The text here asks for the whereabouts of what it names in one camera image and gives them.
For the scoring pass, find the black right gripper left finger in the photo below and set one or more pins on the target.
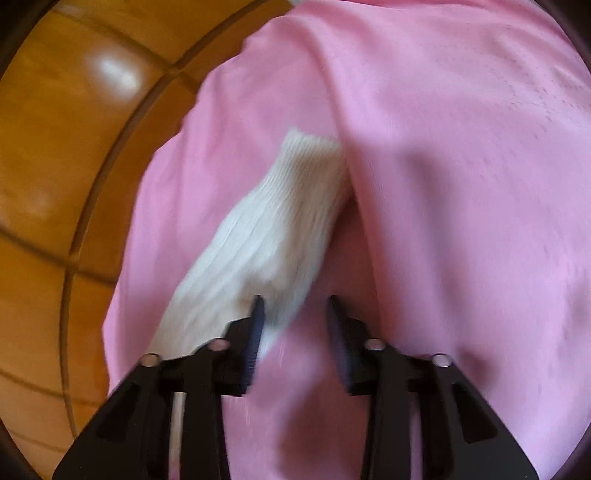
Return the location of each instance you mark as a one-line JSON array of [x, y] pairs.
[[168, 413]]

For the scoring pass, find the wooden panelled wardrobe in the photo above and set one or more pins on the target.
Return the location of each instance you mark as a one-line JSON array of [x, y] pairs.
[[89, 91]]

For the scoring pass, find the pink bed sheet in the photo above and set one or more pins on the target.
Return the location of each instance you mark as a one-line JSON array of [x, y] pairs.
[[465, 126]]

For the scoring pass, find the white knitted sweater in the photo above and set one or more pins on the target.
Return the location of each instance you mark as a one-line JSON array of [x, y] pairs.
[[271, 244]]

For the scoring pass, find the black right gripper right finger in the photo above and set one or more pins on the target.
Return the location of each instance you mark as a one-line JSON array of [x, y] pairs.
[[426, 419]]

